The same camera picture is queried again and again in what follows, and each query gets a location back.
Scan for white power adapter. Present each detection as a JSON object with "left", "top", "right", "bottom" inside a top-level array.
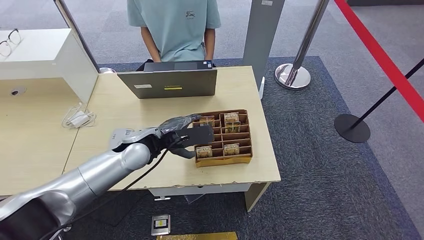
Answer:
[{"left": 68, "top": 110, "right": 90, "bottom": 129}]

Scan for yellow floor tape strip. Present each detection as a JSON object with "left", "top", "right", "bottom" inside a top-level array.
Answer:
[{"left": 156, "top": 231, "right": 239, "bottom": 240}]

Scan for dark blue carpet rug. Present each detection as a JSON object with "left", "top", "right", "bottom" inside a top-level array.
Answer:
[{"left": 0, "top": 55, "right": 423, "bottom": 240}]

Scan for grey standing panel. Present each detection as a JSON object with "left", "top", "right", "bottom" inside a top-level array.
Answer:
[{"left": 240, "top": 0, "right": 286, "bottom": 100}]

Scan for chrome stanchion post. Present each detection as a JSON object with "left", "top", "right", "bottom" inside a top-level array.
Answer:
[
  {"left": 274, "top": 0, "right": 331, "bottom": 90},
  {"left": 52, "top": 0, "right": 117, "bottom": 75}
]

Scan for white cabinet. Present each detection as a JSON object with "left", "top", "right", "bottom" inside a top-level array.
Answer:
[{"left": 0, "top": 28, "right": 100, "bottom": 104}]

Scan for chrome ring frame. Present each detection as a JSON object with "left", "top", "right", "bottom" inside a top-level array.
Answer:
[{"left": 49, "top": 223, "right": 72, "bottom": 240}]

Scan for cardboard card organizer box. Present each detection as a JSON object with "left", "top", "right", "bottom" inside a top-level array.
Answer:
[{"left": 191, "top": 108, "right": 254, "bottom": 169}]

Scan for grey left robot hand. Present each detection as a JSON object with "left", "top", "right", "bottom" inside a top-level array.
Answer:
[{"left": 158, "top": 114, "right": 203, "bottom": 160}]

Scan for desk leg panel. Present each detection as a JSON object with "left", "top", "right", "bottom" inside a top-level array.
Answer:
[{"left": 244, "top": 182, "right": 272, "bottom": 213}]

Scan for clear plastic film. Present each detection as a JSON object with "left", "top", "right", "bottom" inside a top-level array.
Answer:
[{"left": 158, "top": 114, "right": 203, "bottom": 134}]

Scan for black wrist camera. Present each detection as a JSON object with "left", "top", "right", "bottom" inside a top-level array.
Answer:
[{"left": 173, "top": 124, "right": 216, "bottom": 149}]

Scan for desk cable grommet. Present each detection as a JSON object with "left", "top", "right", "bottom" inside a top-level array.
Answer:
[{"left": 9, "top": 86, "right": 27, "bottom": 98}]

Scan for black rimmed eyeglasses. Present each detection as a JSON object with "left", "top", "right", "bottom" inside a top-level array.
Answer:
[{"left": 0, "top": 28, "right": 22, "bottom": 58}]

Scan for black stanchion post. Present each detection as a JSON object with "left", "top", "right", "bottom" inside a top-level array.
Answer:
[{"left": 333, "top": 57, "right": 424, "bottom": 144}]

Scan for red barrier belt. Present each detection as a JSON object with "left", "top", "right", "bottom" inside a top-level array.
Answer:
[{"left": 334, "top": 0, "right": 424, "bottom": 123}]

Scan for grey laptop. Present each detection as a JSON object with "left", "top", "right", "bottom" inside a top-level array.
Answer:
[{"left": 116, "top": 59, "right": 219, "bottom": 100}]

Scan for grey card reader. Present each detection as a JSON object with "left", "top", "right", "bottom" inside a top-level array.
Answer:
[{"left": 108, "top": 128, "right": 135, "bottom": 150}]

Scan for metal floor socket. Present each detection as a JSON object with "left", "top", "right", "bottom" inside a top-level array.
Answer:
[{"left": 151, "top": 214, "right": 171, "bottom": 237}]

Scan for white charging cable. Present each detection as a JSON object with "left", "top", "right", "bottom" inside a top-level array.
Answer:
[{"left": 61, "top": 101, "right": 98, "bottom": 129}]

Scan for person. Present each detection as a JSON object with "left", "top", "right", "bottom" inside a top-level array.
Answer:
[{"left": 126, "top": 0, "right": 222, "bottom": 72}]

